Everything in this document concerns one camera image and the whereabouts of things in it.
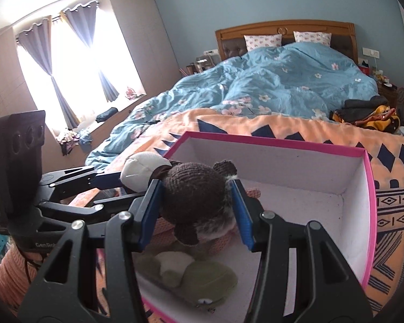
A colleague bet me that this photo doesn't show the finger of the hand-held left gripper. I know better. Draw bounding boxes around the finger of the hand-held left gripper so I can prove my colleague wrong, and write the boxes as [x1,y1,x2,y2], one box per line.
[40,166,124,202]
[40,192,149,233]

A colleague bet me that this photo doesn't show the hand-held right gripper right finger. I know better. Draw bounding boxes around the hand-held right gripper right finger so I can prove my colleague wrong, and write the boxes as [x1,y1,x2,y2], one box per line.
[232,179,374,323]

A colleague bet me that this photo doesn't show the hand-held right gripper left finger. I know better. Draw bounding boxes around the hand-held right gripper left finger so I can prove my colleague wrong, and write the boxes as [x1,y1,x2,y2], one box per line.
[18,178,165,323]

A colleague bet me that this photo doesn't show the brown knitted plush toy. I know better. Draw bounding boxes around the brown knitted plush toy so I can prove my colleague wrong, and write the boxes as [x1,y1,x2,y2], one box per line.
[155,160,239,246]
[151,188,261,257]

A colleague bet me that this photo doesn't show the pink cardboard box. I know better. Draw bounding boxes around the pink cardboard box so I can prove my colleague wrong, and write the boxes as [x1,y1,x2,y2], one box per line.
[135,131,378,323]

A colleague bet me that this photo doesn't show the person's left forearm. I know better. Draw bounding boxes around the person's left forearm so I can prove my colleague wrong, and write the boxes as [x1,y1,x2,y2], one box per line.
[0,242,32,310]

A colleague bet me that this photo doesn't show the pile of colourful clothes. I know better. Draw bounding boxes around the pile of colourful clothes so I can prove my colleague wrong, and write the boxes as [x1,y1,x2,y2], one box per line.
[55,128,93,155]

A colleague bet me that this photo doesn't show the black bag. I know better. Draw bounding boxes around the black bag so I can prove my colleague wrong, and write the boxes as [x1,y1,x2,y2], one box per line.
[96,108,118,124]

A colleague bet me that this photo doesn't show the green plush toy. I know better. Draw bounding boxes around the green plush toy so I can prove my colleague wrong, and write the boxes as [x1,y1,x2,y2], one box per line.
[136,251,239,310]

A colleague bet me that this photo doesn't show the grey curtains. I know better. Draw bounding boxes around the grey curtains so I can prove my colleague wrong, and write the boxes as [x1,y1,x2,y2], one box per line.
[17,23,79,129]

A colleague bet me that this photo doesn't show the blue floral duvet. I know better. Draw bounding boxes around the blue floral duvet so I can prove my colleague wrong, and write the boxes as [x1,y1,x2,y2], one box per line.
[86,42,379,169]

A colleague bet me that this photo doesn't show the orange patterned blanket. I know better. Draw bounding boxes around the orange patterned blanket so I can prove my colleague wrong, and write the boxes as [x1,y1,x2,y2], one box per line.
[67,108,404,323]

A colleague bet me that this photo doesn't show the purple curtain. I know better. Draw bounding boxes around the purple curtain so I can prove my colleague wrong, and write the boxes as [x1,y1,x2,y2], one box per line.
[64,2,120,103]

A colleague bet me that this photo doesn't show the dark folded garment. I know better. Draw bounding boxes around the dark folded garment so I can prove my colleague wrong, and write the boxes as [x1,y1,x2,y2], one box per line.
[343,96,389,111]

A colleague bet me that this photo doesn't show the yellow black jacket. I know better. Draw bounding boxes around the yellow black jacket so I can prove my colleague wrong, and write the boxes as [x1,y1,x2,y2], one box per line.
[330,106,401,134]

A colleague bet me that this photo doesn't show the white patterned pillow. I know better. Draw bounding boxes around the white patterned pillow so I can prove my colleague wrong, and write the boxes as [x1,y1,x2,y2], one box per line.
[294,31,332,47]
[244,34,283,52]

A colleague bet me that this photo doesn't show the wooden nightstand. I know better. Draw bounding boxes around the wooden nightstand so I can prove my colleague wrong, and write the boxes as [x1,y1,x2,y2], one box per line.
[377,81,404,109]

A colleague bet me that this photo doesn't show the wooden bed headboard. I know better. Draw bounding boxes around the wooden bed headboard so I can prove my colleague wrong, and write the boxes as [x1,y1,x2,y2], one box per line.
[215,20,359,66]

